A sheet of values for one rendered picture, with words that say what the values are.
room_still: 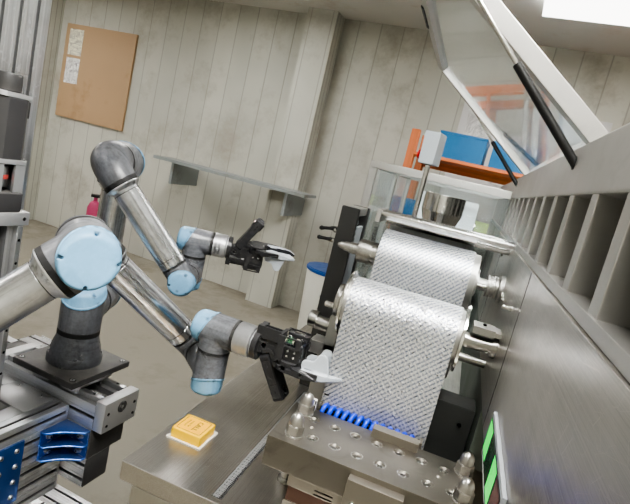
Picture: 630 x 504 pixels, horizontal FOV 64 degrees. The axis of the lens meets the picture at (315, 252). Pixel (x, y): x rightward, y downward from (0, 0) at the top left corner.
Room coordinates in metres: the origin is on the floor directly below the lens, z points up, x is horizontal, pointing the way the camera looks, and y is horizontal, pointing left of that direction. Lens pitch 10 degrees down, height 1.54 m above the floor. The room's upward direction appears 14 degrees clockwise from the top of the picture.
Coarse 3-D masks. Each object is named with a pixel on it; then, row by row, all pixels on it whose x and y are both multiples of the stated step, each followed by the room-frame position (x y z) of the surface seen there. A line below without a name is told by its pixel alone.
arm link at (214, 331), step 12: (204, 312) 1.12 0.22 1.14; (216, 312) 1.13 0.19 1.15; (192, 324) 1.10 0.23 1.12; (204, 324) 1.10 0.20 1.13; (216, 324) 1.09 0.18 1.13; (228, 324) 1.09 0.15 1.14; (192, 336) 1.11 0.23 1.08; (204, 336) 1.09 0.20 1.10; (216, 336) 1.08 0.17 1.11; (228, 336) 1.08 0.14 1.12; (204, 348) 1.09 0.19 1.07; (216, 348) 1.09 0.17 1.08; (228, 348) 1.08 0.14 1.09
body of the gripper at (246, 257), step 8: (232, 240) 1.55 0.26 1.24; (232, 248) 1.55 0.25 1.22; (248, 248) 1.54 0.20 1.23; (256, 248) 1.54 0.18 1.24; (264, 248) 1.56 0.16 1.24; (232, 256) 1.56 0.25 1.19; (240, 256) 1.56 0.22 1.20; (248, 256) 1.54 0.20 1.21; (256, 256) 1.55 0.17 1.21; (240, 264) 1.58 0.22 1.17; (248, 264) 1.54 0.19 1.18; (256, 264) 1.55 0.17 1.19; (256, 272) 1.55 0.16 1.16
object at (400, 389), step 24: (360, 336) 1.04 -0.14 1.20; (336, 360) 1.05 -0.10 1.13; (360, 360) 1.03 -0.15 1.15; (384, 360) 1.02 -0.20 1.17; (408, 360) 1.01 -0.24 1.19; (432, 360) 1.00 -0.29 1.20; (336, 384) 1.04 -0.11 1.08; (360, 384) 1.03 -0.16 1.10; (384, 384) 1.02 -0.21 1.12; (408, 384) 1.00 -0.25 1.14; (432, 384) 0.99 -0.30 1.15; (360, 408) 1.03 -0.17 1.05; (384, 408) 1.01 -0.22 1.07; (408, 408) 1.00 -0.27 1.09; (432, 408) 0.99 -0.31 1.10; (408, 432) 1.00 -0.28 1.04
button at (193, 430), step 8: (192, 416) 1.05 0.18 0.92; (176, 424) 1.01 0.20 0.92; (184, 424) 1.01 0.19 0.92; (192, 424) 1.02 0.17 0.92; (200, 424) 1.03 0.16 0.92; (208, 424) 1.04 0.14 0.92; (176, 432) 0.99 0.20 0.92; (184, 432) 0.99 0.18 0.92; (192, 432) 0.99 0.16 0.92; (200, 432) 1.00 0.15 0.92; (208, 432) 1.01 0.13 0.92; (184, 440) 0.99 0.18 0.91; (192, 440) 0.98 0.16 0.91; (200, 440) 0.98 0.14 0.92
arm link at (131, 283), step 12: (132, 264) 1.12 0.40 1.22; (120, 276) 1.09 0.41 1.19; (132, 276) 1.11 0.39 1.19; (144, 276) 1.14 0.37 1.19; (120, 288) 1.10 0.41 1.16; (132, 288) 1.11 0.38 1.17; (144, 288) 1.12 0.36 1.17; (156, 288) 1.15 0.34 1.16; (132, 300) 1.12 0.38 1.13; (144, 300) 1.12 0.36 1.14; (156, 300) 1.14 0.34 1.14; (168, 300) 1.17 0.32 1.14; (144, 312) 1.13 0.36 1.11; (156, 312) 1.14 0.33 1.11; (168, 312) 1.16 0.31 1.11; (180, 312) 1.19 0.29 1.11; (156, 324) 1.15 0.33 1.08; (168, 324) 1.16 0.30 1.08; (180, 324) 1.17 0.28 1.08; (168, 336) 1.17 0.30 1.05; (180, 336) 1.17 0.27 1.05; (180, 348) 1.19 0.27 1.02
